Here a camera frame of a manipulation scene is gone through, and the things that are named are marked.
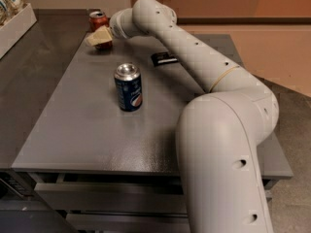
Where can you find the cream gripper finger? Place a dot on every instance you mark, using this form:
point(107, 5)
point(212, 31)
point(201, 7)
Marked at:
point(102, 35)

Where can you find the red coke can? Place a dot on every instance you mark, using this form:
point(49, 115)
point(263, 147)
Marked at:
point(97, 19)

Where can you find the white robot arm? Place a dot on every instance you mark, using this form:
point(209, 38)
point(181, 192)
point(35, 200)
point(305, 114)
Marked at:
point(218, 132)

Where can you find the blue pepsi can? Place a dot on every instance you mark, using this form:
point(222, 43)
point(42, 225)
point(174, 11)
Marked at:
point(129, 87)

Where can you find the black snack packet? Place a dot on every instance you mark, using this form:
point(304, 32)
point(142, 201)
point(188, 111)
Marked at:
point(163, 58)

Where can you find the white snack box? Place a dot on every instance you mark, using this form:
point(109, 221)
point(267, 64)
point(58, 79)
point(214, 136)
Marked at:
point(15, 28)

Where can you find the snack bags in box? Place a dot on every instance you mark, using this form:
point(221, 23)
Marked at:
point(10, 8)

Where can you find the grey drawer cabinet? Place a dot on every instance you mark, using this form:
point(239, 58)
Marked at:
point(84, 131)

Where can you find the top grey drawer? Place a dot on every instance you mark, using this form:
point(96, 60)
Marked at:
point(155, 195)

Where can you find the grey drawer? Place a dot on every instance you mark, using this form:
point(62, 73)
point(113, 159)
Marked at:
point(129, 223)
point(155, 195)

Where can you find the lower grey drawer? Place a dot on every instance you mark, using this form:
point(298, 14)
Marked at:
point(129, 223)

